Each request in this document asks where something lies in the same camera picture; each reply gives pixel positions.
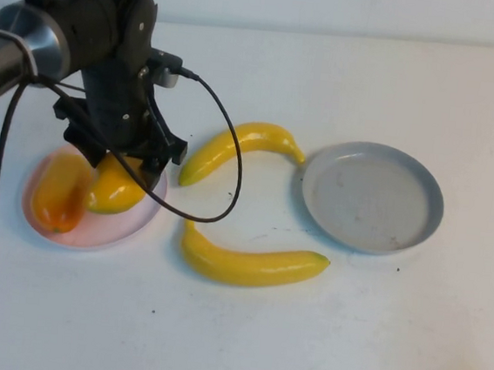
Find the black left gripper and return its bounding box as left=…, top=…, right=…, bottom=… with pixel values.
left=45, top=59, right=196, bottom=194

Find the yellow mango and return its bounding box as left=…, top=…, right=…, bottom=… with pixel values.
left=83, top=150, right=152, bottom=219

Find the orange mango green stem dot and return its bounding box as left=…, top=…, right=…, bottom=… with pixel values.
left=28, top=150, right=93, bottom=237

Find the yellow banana green tip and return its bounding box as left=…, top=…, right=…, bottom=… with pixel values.
left=177, top=114, right=309, bottom=199
left=175, top=219, right=335, bottom=297

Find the pink round plate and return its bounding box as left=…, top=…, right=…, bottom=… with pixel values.
left=17, top=139, right=173, bottom=257

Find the grey-blue round plate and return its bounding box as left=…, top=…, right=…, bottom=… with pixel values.
left=295, top=136, right=450, bottom=262

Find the left wrist camera black silver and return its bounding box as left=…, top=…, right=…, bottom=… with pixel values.
left=145, top=47, right=186, bottom=91

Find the black left camera cable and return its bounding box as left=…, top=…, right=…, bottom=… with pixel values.
left=0, top=50, right=253, bottom=370

